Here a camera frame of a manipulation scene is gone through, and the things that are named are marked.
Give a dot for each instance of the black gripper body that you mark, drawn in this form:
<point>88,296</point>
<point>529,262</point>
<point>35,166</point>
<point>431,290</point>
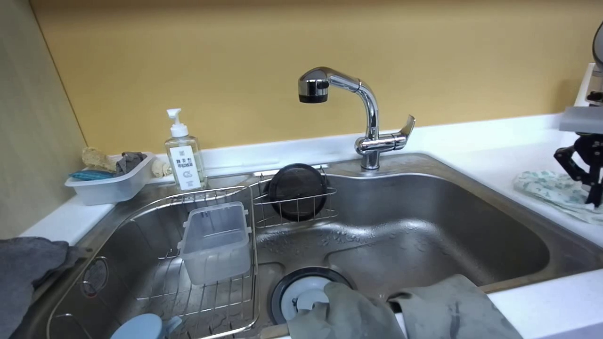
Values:
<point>591,143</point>

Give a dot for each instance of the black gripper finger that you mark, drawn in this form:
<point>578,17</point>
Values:
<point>582,169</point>

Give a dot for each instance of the white green floral towel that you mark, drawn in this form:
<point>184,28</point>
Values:
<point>557,188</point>

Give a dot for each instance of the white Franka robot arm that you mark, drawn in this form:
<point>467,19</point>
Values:
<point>595,87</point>

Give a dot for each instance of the stainless steel sink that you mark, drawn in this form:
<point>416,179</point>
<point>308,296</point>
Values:
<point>440,226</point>

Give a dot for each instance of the large grey cloth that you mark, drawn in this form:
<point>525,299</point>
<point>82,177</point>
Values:
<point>440,311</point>

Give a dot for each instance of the chrome sink faucet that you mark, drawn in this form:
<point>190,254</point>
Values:
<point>371,119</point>

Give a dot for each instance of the round sink drain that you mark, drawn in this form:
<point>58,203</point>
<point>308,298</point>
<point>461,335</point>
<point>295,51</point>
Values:
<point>295,294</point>

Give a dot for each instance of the clear plastic container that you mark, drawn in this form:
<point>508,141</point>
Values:
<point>218,247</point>

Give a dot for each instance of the clear soap pump bottle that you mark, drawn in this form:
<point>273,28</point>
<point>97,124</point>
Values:
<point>186,162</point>

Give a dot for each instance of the beige scrub pad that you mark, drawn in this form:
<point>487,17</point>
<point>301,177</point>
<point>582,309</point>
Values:
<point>163,166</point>

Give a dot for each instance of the dark scrubber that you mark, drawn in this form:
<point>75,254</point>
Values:
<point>129,160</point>

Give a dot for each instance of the blue round dish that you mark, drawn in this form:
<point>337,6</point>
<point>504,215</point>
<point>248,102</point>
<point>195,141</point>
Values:
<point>135,328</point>

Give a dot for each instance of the white plastic sponge tray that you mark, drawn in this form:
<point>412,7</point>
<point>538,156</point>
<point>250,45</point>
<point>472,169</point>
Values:
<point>107,186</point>

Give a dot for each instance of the beige sponge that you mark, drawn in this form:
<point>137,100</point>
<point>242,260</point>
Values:
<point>97,158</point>

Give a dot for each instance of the blue sponge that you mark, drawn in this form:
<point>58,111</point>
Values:
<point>92,175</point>

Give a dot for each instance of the crumpled grey cloth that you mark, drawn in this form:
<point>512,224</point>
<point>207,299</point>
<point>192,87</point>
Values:
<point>26,275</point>

